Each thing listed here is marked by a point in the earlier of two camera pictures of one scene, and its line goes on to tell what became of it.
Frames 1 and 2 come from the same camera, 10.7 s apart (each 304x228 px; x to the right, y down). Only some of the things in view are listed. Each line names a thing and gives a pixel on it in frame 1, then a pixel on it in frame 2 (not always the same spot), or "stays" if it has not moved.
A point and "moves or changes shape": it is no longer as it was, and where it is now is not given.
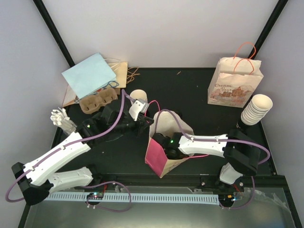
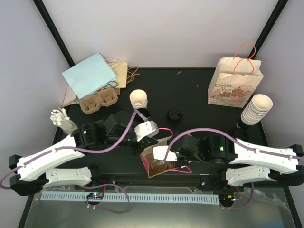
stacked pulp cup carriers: x=90 y=104 stays
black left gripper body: x=136 y=131 -> x=136 y=150
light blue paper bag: x=90 y=75 stays
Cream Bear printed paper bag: x=232 y=81 stays
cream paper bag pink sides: x=164 y=122 moves or changes shape
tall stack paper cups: x=259 y=106 stays
